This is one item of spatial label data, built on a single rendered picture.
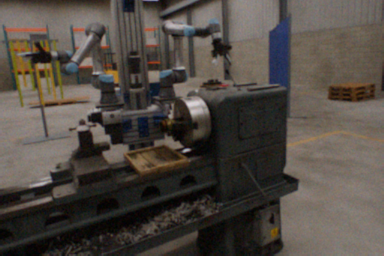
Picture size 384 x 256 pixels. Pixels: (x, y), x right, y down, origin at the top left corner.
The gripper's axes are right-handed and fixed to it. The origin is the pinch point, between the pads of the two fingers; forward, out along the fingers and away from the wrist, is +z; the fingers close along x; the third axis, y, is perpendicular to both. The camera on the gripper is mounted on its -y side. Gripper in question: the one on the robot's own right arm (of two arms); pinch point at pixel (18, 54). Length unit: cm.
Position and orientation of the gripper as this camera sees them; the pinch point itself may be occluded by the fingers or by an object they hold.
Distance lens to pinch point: 223.9
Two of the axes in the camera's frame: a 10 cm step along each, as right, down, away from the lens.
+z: -7.5, 1.7, -6.4
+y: -0.3, 9.5, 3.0
